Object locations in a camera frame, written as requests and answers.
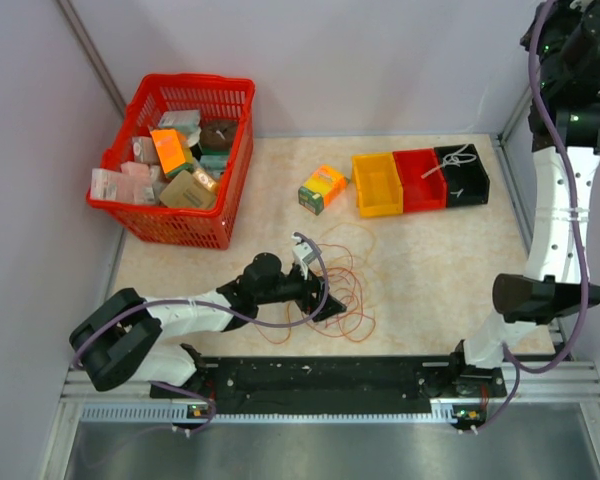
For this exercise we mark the black plastic bin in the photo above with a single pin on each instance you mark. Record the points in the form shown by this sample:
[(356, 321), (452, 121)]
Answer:
[(467, 181)]

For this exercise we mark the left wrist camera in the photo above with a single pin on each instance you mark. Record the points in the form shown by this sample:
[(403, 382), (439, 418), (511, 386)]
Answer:
[(305, 252)]

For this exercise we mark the red plastic bin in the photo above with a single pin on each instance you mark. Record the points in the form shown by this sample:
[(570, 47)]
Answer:
[(423, 183)]

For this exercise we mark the brown cardboard box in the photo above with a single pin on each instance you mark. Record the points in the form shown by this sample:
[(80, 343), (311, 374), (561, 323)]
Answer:
[(186, 192)]

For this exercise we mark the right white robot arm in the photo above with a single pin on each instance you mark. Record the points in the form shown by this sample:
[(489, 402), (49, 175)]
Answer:
[(563, 43)]

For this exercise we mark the yellow plastic bin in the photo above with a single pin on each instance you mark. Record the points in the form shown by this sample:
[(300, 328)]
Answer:
[(379, 190)]

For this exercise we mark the orange green sponge pack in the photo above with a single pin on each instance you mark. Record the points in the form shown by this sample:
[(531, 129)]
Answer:
[(321, 188)]

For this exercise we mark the grey cable duct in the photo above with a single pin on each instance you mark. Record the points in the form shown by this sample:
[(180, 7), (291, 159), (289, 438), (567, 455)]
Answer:
[(183, 414)]

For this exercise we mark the pink clear box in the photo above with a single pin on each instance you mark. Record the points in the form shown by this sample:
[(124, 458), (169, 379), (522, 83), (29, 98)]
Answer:
[(107, 185)]

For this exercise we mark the teal white box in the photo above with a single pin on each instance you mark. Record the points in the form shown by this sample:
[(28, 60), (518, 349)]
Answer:
[(186, 121)]

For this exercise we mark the orange box in basket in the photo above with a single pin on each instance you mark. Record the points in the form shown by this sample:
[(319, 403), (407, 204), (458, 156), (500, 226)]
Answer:
[(173, 151)]

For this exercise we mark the brown round tape roll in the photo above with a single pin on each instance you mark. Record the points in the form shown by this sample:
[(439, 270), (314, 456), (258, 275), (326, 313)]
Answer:
[(218, 135)]

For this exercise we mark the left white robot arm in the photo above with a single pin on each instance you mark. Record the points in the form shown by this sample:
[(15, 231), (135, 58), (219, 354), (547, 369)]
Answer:
[(135, 338)]

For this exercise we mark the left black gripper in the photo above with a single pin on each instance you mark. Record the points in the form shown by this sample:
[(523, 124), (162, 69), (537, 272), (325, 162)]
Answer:
[(314, 285)]

